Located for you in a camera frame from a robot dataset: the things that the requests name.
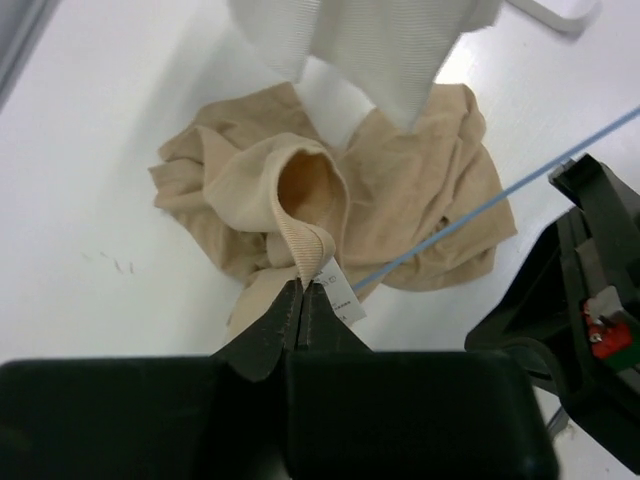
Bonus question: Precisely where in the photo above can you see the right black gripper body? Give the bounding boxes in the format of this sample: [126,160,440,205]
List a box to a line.
[464,155,639,473]

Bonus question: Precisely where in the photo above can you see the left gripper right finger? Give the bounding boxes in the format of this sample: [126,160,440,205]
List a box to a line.
[287,284,559,479]

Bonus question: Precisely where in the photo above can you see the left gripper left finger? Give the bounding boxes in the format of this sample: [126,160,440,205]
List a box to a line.
[1,281,304,479]

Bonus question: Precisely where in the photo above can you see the blue wire hanger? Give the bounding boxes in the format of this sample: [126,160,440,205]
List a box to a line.
[353,106,639,292]

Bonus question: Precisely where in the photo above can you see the beige t shirt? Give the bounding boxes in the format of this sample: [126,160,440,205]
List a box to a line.
[150,83,516,337]

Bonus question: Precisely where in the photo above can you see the white cloth on hanger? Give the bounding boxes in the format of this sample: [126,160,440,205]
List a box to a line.
[228,0,501,130]

